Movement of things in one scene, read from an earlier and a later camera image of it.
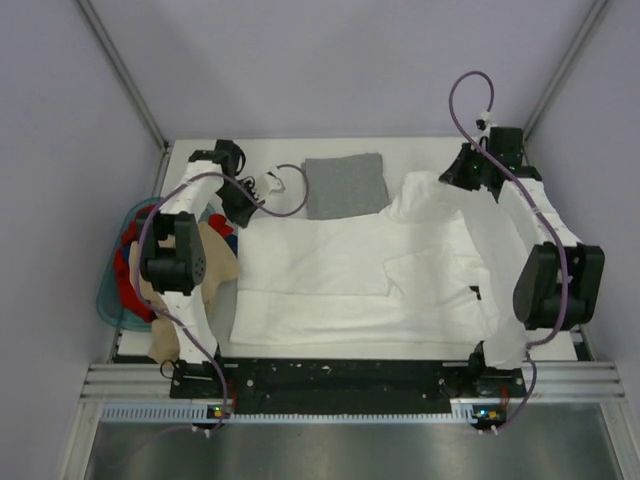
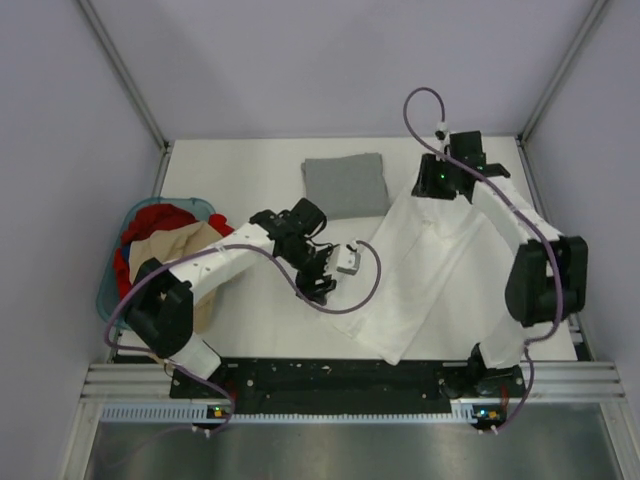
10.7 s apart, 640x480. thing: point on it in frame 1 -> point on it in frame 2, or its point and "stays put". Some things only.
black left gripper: (242, 216) -> (317, 292)
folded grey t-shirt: (347, 186) stays put
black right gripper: (453, 175) -> (424, 186)
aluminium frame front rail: (597, 380) stays put
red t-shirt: (121, 258) stays put
